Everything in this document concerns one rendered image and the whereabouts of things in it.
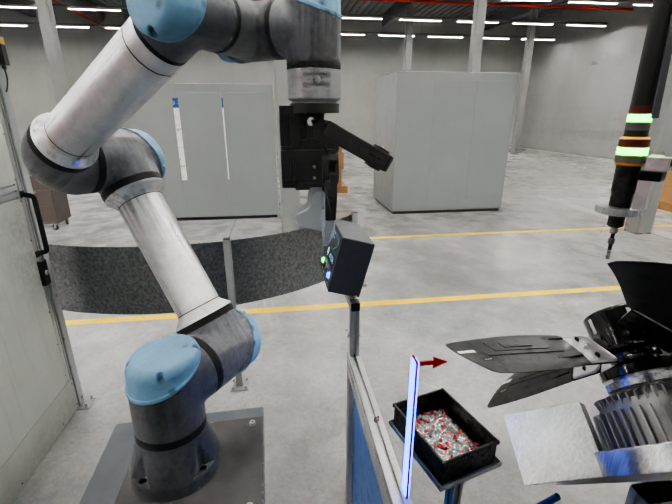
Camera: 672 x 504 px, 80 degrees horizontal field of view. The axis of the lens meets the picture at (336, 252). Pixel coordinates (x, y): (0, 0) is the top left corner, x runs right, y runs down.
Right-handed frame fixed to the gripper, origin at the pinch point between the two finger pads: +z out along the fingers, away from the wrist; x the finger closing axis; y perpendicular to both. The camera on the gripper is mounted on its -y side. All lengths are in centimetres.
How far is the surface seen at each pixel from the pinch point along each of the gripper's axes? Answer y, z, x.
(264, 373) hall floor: 23, 143, -168
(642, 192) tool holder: -51, -7, 3
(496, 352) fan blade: -31.3, 23.7, 0.5
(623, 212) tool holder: -48.7, -3.2, 3.0
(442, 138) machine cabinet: -260, 18, -589
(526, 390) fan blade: -48, 43, -11
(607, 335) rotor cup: -54, 22, 0
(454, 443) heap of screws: -33, 60, -14
